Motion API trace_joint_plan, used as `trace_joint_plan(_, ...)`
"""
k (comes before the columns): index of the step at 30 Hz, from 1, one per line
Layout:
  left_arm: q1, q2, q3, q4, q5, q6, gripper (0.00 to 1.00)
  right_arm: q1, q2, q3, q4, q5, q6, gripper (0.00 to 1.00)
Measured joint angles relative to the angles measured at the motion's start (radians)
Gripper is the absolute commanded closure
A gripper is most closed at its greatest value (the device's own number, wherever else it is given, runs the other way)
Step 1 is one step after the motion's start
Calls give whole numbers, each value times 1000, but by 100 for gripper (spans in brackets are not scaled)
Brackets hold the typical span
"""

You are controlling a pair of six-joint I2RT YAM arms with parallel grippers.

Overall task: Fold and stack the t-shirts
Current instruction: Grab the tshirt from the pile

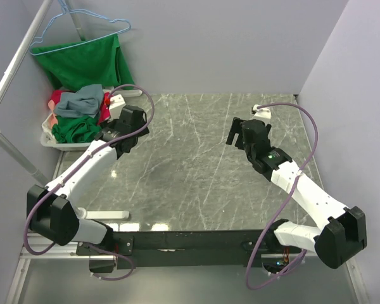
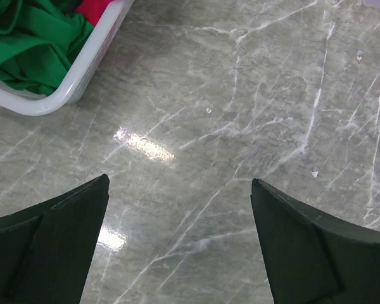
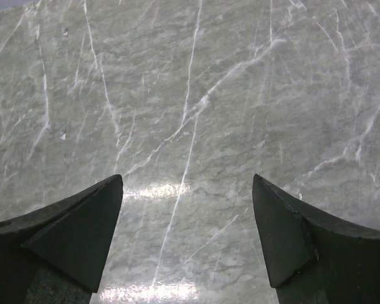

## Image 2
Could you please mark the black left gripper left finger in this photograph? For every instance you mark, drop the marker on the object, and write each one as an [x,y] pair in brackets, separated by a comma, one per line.
[46,250]

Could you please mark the white plastic laundry basket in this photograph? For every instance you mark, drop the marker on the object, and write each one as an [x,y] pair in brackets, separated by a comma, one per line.
[79,75]

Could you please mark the crumpled green t shirt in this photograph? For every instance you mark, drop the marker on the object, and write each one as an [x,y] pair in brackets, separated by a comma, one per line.
[39,42]

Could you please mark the red t shirt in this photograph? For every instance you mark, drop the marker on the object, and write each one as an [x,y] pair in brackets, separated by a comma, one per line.
[92,10]

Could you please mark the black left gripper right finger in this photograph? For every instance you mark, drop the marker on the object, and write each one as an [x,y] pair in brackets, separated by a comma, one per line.
[311,256]

